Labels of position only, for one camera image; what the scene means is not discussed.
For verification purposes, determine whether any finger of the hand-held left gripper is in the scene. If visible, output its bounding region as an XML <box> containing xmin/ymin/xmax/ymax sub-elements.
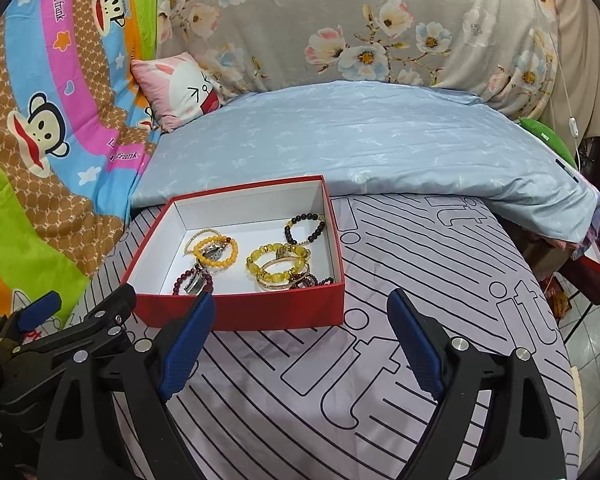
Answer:
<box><xmin>0</xmin><ymin>284</ymin><xmax>137</xmax><ymax>401</ymax></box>
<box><xmin>0</xmin><ymin>291</ymin><xmax>62</xmax><ymax>346</ymax></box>

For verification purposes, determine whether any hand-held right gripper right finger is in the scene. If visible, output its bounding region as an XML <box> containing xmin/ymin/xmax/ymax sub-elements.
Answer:
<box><xmin>386</xmin><ymin>287</ymin><xmax>568</xmax><ymax>480</ymax></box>

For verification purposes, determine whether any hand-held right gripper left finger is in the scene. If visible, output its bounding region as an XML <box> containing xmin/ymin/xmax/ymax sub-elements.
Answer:
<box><xmin>37</xmin><ymin>291</ymin><xmax>217</xmax><ymax>480</ymax></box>

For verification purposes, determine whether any red cardboard box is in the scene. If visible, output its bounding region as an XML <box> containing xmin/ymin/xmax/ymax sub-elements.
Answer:
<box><xmin>123</xmin><ymin>175</ymin><xmax>346</xmax><ymax>332</ymax></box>

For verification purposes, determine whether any dark red bead bracelet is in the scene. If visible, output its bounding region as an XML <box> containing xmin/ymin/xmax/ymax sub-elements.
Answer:
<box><xmin>172</xmin><ymin>266</ymin><xmax>216</xmax><ymax>296</ymax></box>

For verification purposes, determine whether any yellow orange bead bracelet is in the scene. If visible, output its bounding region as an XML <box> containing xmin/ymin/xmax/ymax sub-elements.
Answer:
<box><xmin>192</xmin><ymin>235</ymin><xmax>239</xmax><ymax>268</ymax></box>

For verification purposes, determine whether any large yellow crystal bracelet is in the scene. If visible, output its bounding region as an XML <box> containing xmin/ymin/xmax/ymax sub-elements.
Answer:
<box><xmin>245</xmin><ymin>242</ymin><xmax>312</xmax><ymax>283</ymax></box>

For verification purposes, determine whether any gold bangle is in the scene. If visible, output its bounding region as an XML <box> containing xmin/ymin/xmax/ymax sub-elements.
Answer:
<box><xmin>257</xmin><ymin>255</ymin><xmax>311</xmax><ymax>292</ymax></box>

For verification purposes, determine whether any long maroon bead bracelet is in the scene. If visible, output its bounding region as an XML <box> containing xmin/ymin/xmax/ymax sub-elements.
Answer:
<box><xmin>292</xmin><ymin>272</ymin><xmax>336</xmax><ymax>291</ymax></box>

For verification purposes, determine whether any thin gold chain bracelet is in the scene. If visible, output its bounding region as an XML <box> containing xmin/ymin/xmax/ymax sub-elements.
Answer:
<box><xmin>184</xmin><ymin>228</ymin><xmax>221</xmax><ymax>256</ymax></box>

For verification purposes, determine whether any black bead bracelet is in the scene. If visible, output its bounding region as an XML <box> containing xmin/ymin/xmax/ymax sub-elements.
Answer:
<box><xmin>284</xmin><ymin>214</ymin><xmax>327</xmax><ymax>247</ymax></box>

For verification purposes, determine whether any pink patterned cloth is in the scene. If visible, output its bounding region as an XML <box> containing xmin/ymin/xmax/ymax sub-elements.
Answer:
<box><xmin>552</xmin><ymin>227</ymin><xmax>600</xmax><ymax>261</ymax></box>

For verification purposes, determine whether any red box lid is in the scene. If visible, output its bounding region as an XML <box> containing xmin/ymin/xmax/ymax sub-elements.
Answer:
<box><xmin>572</xmin><ymin>242</ymin><xmax>600</xmax><ymax>303</ymax></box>

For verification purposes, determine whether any light blue pillow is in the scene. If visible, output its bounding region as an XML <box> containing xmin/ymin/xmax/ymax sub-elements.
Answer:
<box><xmin>130</xmin><ymin>80</ymin><xmax>598</xmax><ymax>246</ymax></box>

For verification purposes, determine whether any colourful cartoon monkey blanket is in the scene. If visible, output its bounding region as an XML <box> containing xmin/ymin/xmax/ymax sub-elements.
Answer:
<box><xmin>0</xmin><ymin>0</ymin><xmax>166</xmax><ymax>341</ymax></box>

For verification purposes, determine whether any black pen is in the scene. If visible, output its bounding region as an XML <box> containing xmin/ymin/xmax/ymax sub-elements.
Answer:
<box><xmin>555</xmin><ymin>159</ymin><xmax>579</xmax><ymax>183</ymax></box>

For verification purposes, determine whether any green plastic item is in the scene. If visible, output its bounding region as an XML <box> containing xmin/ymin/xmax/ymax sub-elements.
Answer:
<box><xmin>517</xmin><ymin>116</ymin><xmax>578</xmax><ymax>171</ymax></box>

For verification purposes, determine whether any pink bunny pillow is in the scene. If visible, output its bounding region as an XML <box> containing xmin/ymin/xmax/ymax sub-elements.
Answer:
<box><xmin>130</xmin><ymin>54</ymin><xmax>226</xmax><ymax>133</ymax></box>

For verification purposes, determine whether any grey floral blanket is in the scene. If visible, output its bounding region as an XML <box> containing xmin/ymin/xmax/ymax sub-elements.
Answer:
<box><xmin>155</xmin><ymin>0</ymin><xmax>563</xmax><ymax>121</ymax></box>

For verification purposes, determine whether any beige curtain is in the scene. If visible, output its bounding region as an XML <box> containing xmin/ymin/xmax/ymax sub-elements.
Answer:
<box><xmin>537</xmin><ymin>0</ymin><xmax>600</xmax><ymax>141</ymax></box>

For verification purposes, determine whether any white cable with switch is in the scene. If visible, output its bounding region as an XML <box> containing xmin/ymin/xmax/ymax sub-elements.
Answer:
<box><xmin>550</xmin><ymin>10</ymin><xmax>581</xmax><ymax>161</ymax></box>

